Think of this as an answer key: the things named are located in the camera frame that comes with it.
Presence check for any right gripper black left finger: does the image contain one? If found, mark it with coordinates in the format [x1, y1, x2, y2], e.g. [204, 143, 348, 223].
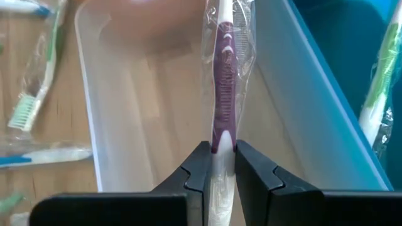
[30, 141, 212, 226]

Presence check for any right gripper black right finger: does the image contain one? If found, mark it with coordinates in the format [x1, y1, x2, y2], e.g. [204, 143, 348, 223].
[235, 140, 402, 226]

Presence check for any green toothbrush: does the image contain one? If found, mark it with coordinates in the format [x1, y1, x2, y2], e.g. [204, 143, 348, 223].
[0, 191, 26, 214]
[6, 0, 68, 132]
[357, 0, 402, 158]

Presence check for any clear plastic bin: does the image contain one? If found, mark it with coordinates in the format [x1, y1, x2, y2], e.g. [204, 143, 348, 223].
[74, 0, 390, 193]

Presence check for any teal plastic bin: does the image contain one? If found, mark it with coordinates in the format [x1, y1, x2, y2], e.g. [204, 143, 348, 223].
[256, 0, 402, 193]

